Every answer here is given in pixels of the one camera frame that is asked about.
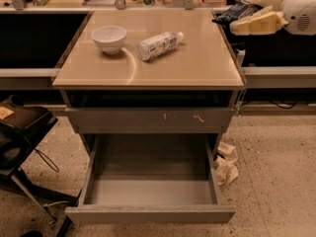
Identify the open grey middle drawer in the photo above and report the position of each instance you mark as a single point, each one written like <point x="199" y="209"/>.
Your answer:
<point x="150" y="178"/>

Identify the grey drawer cabinet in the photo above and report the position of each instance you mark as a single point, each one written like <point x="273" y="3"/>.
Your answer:
<point x="199" y="73"/>

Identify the small white bottle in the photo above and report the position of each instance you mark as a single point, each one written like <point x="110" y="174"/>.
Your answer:
<point x="240" y="55"/>

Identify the crumpled white cloth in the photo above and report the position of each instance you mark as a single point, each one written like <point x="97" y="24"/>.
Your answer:
<point x="226" y="170"/>

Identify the dark blue rxbar wrapper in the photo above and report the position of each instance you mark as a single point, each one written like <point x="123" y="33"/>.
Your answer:
<point x="237" y="11"/>

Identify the clear plastic water bottle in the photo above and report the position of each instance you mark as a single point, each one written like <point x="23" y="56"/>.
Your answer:
<point x="158" y="45"/>

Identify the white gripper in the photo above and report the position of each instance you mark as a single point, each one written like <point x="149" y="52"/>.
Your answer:
<point x="297" y="12"/>

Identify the white ceramic bowl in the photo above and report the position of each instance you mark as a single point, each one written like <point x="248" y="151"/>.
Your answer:
<point x="109" y="39"/>

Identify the black cart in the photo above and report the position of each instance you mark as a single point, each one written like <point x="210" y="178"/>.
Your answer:
<point x="22" y="129"/>

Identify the black shoe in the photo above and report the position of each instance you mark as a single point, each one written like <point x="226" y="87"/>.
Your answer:
<point x="32" y="233"/>

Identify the closed grey upper drawer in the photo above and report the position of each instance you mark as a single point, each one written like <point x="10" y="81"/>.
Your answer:
<point x="149" y="120"/>

